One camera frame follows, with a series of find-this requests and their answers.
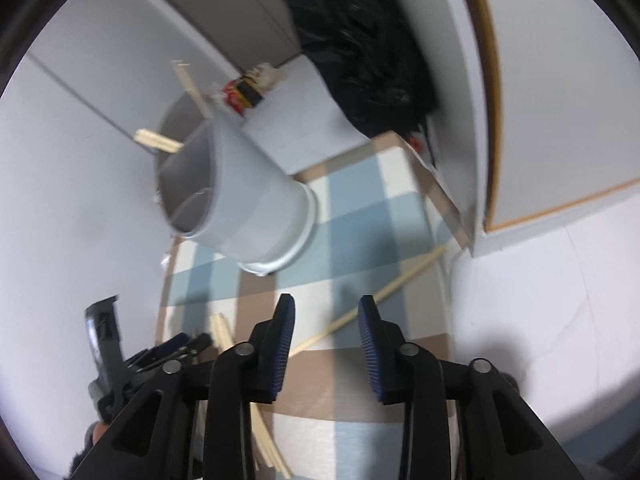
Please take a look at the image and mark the wooden chopstick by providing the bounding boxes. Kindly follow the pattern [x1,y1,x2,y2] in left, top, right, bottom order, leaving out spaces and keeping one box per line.
[290,245,449,359]
[134,128,183,154]
[171,60,213,119]

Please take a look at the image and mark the chopsticks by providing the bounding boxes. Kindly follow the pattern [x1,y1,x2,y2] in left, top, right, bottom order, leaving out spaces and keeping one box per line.
[209,312,294,480]

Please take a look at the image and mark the person's left hand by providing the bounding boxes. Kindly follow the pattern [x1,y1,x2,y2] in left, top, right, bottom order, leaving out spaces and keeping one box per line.
[85,420,108,448]

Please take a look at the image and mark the checkered blue brown tablecloth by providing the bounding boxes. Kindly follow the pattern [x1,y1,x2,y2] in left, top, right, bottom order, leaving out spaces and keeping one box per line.
[156,133,466,479]

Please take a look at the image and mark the white grey utensil holder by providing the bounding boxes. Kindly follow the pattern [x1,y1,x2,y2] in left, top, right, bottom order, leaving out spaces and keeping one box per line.
[155,94,318,276]

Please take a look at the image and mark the white plastic bag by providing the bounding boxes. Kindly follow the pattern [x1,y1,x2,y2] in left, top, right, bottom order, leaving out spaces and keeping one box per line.
[246,63,286,93]

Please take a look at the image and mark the black backpack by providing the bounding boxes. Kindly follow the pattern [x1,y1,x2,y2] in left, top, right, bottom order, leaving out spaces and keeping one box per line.
[283,0,437,138]

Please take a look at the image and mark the grey brown entrance door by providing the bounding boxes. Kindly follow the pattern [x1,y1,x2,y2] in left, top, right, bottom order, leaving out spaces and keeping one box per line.
[166,0,300,72]

